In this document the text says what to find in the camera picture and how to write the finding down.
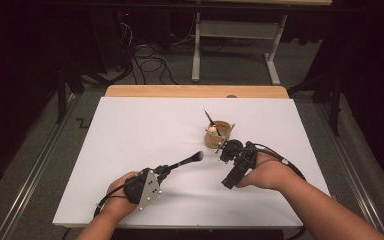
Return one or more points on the white board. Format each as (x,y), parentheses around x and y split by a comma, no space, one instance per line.
(130,126)

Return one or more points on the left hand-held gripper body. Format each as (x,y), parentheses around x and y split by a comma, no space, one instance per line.
(148,190)

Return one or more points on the person's right hand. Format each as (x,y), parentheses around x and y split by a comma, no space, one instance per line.
(270,173)

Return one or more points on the black metal stand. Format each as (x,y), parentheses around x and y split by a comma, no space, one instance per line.
(336,103)
(61,96)

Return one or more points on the person's left hand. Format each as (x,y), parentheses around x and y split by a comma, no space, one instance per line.
(116,196)

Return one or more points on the wooden table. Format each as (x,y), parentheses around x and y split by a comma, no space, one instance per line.
(193,91)

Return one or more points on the white metal desk frame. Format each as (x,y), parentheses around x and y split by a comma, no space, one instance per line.
(236,29)

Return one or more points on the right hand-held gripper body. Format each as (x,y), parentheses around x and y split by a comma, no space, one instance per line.
(238,155)

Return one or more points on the black makeup brush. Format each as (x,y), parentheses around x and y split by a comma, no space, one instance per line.
(186,161)

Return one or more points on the metal floor rail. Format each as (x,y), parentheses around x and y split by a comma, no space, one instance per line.
(353,166)
(36,166)

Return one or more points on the small pale round figurine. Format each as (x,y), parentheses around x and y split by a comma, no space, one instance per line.
(211,129)

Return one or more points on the round wooden brush holder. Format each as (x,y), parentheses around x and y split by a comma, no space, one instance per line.
(213,142)

